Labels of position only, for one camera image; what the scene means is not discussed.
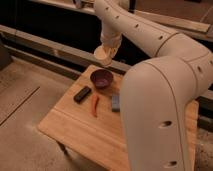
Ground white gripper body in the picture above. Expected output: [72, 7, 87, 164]
[101, 32, 122, 50]

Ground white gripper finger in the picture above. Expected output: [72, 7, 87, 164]
[110, 48, 118, 59]

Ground white ceramic cup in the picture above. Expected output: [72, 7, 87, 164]
[94, 46, 112, 66]

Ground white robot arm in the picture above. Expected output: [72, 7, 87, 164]
[94, 0, 213, 171]

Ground dark purple ceramic bowl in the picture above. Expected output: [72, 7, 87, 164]
[90, 69, 113, 89]

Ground blue sponge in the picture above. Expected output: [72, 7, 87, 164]
[111, 94, 120, 112]

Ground red chili pepper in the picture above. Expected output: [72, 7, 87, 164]
[92, 94, 99, 117]

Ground black rectangular block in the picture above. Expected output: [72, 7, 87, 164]
[73, 86, 91, 103]

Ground wooden table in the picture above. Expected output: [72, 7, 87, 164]
[38, 65, 198, 171]

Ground metal table leg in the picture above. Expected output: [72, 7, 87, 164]
[56, 141, 68, 155]

